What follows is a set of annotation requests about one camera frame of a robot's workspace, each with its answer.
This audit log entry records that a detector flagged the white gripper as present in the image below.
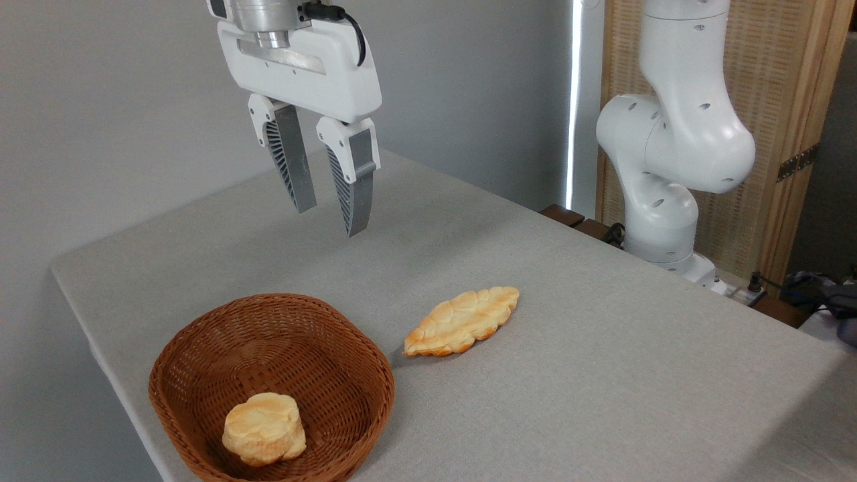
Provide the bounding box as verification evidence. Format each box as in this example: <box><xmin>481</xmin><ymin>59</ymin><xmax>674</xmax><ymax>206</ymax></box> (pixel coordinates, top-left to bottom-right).
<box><xmin>216</xmin><ymin>19</ymin><xmax>383</xmax><ymax>238</ymax></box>

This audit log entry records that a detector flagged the round golden bread roll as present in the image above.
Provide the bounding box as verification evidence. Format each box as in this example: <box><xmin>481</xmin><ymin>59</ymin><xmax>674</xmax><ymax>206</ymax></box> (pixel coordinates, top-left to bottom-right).
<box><xmin>222</xmin><ymin>392</ymin><xmax>308</xmax><ymax>468</ymax></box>

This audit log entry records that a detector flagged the metal screen hinge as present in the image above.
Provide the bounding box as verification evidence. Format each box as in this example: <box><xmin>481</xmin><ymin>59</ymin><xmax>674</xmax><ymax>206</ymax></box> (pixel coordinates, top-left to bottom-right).
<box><xmin>776</xmin><ymin>143</ymin><xmax>820</xmax><ymax>183</ymax></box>

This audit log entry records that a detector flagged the brown woven wicker basket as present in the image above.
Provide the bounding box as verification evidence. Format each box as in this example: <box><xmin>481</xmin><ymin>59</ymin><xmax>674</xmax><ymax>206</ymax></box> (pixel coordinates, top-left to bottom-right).
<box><xmin>148</xmin><ymin>293</ymin><xmax>396</xmax><ymax>482</ymax></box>

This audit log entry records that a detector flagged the dark brown wooden block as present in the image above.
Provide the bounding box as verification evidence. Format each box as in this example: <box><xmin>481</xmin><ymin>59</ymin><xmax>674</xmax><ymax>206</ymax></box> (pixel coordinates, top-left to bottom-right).
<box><xmin>574</xmin><ymin>218</ymin><xmax>614</xmax><ymax>243</ymax></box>
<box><xmin>540</xmin><ymin>204</ymin><xmax>586</xmax><ymax>229</ymax></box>

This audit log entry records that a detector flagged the leaf-shaped flat bread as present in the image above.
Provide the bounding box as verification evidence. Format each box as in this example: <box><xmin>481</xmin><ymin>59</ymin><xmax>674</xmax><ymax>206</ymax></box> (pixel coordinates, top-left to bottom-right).
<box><xmin>402</xmin><ymin>287</ymin><xmax>521</xmax><ymax>357</ymax></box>

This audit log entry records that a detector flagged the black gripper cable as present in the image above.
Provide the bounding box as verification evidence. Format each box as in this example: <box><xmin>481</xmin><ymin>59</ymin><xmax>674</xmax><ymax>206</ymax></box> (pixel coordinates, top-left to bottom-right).
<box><xmin>303</xmin><ymin>3</ymin><xmax>368</xmax><ymax>68</ymax></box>

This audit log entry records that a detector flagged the dark bag with cables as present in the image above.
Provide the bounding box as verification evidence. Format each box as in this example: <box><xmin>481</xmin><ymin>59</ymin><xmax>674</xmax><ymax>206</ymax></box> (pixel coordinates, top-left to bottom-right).
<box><xmin>781</xmin><ymin>266</ymin><xmax>857</xmax><ymax>347</ymax></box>

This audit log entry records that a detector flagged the white power strip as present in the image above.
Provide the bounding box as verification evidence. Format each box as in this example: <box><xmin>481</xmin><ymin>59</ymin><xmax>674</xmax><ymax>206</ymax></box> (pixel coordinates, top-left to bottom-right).
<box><xmin>708</xmin><ymin>276</ymin><xmax>765</xmax><ymax>307</ymax></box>

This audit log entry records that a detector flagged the wooden rattan folding screen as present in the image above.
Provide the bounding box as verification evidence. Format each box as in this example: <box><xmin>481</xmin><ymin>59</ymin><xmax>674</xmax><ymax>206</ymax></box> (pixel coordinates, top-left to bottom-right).
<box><xmin>595</xmin><ymin>0</ymin><xmax>856</xmax><ymax>290</ymax></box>

